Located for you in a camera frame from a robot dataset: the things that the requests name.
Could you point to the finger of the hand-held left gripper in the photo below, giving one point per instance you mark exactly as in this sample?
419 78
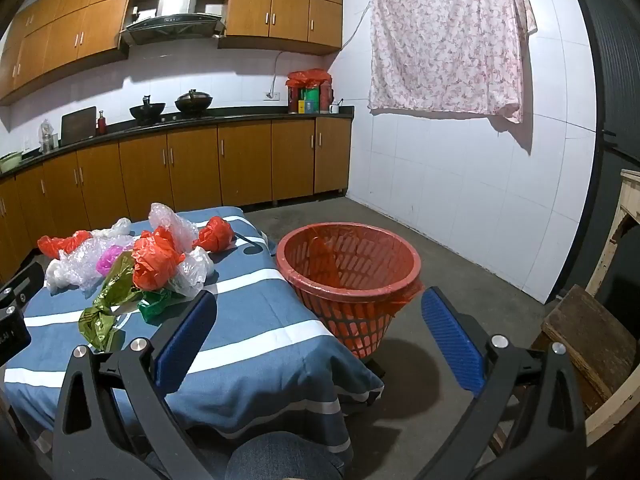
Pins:
27 277

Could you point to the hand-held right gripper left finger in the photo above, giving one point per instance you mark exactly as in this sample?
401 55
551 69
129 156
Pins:
185 340

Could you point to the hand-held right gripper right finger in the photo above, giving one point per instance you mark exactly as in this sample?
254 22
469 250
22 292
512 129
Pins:
450 340

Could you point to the small red plastic bag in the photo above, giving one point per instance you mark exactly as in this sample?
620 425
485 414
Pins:
55 245
215 234

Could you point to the clear plastic bag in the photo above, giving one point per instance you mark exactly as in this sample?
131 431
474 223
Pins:
195 270

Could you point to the pink plastic bag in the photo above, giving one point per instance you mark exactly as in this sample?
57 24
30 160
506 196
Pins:
107 261

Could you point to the large red plastic bag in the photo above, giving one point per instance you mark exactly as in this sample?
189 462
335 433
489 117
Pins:
155 262

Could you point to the olive green plastic bag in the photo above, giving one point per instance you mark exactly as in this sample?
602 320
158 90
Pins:
102 317

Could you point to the red plastic basket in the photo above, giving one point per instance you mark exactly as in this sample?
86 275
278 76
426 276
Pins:
350 320

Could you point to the white plastic bag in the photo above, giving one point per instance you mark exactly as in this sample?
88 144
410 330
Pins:
117 227

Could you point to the blue striped tablecloth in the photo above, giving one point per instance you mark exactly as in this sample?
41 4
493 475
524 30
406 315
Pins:
260 350

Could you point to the green basin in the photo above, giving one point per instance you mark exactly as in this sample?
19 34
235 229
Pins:
10 161

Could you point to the brown wooden stool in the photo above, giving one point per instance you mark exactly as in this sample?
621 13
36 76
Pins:
590 330

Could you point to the dark cutting board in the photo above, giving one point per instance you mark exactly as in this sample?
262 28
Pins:
78 127

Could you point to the red bottle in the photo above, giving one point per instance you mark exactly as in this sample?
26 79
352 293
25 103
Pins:
102 125

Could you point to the wooden base cabinets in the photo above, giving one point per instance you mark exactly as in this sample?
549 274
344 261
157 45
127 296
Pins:
240 160

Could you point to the black open wok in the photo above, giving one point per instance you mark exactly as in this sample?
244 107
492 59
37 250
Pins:
147 111

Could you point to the black kitchen countertop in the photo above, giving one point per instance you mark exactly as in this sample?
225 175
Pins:
225 116

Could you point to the black lidded wok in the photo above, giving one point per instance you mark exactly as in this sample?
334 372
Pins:
192 102

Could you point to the dark red canister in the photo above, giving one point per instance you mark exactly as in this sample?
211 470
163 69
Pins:
292 100

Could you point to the green canister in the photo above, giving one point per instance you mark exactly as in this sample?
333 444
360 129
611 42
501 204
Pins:
312 100

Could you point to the red thermos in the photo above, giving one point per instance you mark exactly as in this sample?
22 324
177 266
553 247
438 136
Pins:
326 97

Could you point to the red bag over canisters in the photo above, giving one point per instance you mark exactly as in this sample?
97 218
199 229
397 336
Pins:
307 78

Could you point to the steel range hood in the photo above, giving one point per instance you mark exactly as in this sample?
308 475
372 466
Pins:
175 22

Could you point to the pink floral hanging cloth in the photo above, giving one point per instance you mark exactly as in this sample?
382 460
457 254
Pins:
445 35

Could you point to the white wall socket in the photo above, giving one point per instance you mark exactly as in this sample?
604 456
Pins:
272 95

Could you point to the wooden wall cabinets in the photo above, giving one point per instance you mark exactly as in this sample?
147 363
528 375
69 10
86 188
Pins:
280 10

